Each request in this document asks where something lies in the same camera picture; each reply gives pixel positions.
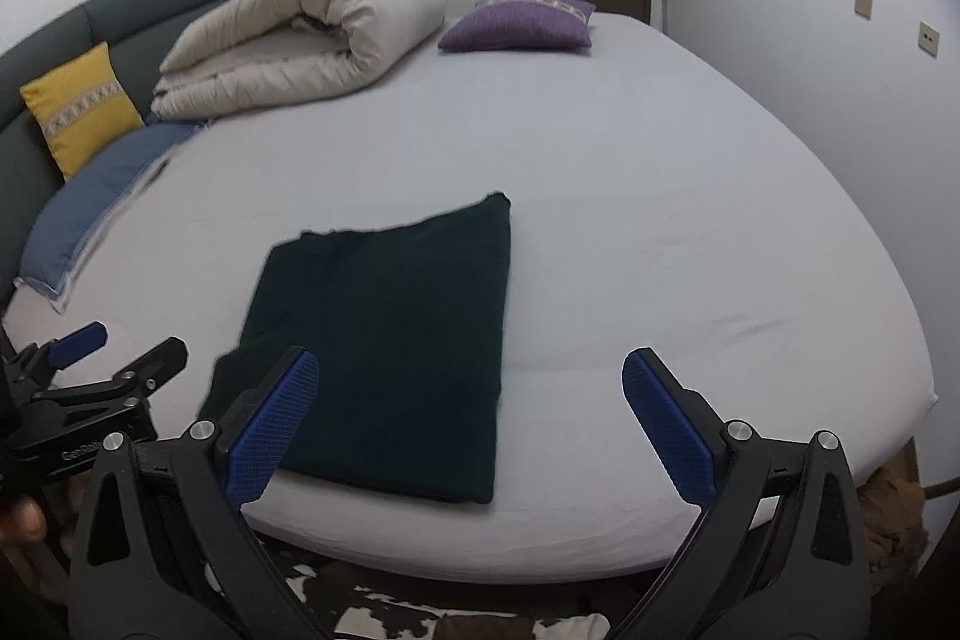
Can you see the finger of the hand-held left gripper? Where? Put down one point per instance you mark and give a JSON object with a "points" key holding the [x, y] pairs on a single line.
{"points": [[142, 370], [75, 340]]}

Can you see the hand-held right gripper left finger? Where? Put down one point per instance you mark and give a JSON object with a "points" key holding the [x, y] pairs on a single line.
{"points": [[277, 415]]}

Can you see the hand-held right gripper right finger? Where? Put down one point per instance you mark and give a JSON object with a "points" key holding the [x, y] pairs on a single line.
{"points": [[667, 422]]}

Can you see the dark green knit garment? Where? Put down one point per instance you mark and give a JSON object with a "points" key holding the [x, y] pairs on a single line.
{"points": [[390, 340]]}

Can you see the person's left hand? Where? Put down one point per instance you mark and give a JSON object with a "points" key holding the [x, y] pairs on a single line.
{"points": [[22, 520]]}

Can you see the blue pillow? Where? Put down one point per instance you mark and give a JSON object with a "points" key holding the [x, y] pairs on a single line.
{"points": [[97, 190]]}

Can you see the bed with white sheet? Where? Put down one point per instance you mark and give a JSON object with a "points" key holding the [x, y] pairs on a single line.
{"points": [[675, 235]]}

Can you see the yellow patterned cushion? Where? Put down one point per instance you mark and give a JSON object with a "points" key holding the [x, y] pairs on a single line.
{"points": [[82, 108]]}

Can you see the brown crumpled paper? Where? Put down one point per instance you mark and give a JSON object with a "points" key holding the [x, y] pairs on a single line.
{"points": [[892, 505]]}

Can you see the cowhide pattern rug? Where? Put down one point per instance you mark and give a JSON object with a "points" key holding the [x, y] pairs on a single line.
{"points": [[465, 617]]}

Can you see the grey-green upholstered headboard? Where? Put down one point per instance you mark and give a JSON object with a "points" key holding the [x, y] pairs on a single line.
{"points": [[45, 33]]}

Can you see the beige rolled duvet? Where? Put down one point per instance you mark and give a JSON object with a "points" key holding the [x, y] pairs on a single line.
{"points": [[300, 33]]}

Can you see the purple pillow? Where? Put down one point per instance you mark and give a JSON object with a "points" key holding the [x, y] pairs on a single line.
{"points": [[517, 25]]}

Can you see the beige wall outlet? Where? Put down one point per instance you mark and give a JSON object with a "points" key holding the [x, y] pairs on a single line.
{"points": [[864, 5], [928, 40]]}

